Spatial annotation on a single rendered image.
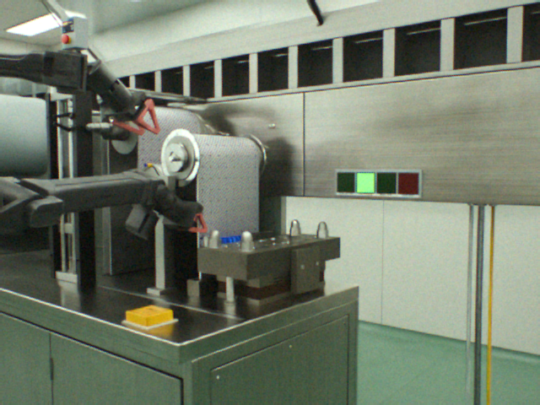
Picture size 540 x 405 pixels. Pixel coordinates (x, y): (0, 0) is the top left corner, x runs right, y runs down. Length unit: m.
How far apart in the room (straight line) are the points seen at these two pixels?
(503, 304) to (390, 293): 0.81
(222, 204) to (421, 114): 0.55
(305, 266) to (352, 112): 0.43
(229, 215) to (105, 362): 0.49
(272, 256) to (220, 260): 0.12
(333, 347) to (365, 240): 2.72
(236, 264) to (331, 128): 0.49
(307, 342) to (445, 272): 2.62
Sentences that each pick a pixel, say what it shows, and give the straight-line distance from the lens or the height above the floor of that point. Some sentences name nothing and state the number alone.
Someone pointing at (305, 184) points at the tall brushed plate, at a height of 1.18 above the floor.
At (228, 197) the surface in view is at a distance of 1.43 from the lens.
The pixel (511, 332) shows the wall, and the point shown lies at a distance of 3.84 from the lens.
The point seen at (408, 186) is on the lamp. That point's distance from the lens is 1.37.
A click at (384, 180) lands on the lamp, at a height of 1.19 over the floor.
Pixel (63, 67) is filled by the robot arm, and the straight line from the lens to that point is 1.19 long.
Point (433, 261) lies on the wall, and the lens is 3.91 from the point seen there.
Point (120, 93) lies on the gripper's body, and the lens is 1.24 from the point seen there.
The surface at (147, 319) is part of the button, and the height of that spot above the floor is 0.92.
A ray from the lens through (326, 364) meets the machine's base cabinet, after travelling 1.44.
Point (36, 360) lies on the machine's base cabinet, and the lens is 1.56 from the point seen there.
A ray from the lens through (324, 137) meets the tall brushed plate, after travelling 1.50.
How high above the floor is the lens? 1.22
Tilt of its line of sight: 4 degrees down
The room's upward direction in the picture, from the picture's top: straight up
